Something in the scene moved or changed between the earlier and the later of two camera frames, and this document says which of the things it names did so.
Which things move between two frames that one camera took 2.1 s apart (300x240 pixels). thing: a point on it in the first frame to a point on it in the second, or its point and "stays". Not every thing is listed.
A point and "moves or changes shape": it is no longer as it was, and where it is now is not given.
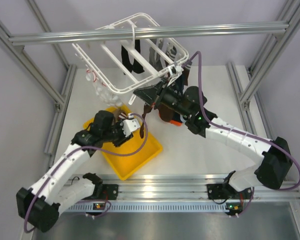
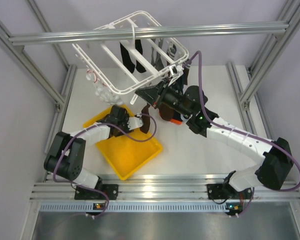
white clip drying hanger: (133, 66) stays
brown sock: (165, 113) stays
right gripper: (150, 94) stays
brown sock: (148, 107) moves or changes shape
